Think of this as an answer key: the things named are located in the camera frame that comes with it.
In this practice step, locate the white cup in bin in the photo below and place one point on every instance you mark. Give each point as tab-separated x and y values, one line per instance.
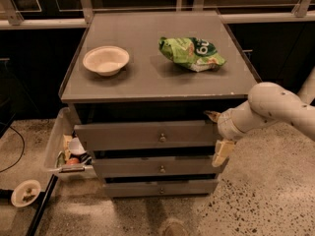
75	147

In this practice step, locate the grey top drawer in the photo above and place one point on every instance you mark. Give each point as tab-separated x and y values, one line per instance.
176	134

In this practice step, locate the clear plastic storage bin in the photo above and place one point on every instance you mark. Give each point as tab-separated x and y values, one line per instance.
63	126

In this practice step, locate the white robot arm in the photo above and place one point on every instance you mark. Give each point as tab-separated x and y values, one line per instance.
266	104

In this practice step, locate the grey drawer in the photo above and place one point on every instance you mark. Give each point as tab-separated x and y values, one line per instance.
155	166
176	134
166	188

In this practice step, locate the grey middle drawer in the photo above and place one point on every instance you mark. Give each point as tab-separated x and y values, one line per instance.
155	166

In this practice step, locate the green chip bag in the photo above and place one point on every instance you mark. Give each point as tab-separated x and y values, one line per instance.
192	53

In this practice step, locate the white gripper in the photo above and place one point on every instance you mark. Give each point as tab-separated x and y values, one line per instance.
226	124

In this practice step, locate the grey drawer cabinet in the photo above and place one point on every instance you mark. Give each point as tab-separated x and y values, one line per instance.
150	88

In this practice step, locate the grey bottom drawer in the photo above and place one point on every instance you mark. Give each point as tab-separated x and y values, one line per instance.
166	188

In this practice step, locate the white bowl on floor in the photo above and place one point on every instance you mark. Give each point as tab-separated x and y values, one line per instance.
25	193

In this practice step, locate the metal railing frame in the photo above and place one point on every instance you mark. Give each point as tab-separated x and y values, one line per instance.
58	14

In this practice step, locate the black floor bar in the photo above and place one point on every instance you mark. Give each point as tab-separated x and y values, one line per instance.
44	198

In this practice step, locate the white paper bowl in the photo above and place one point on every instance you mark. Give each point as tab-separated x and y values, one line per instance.
106	60

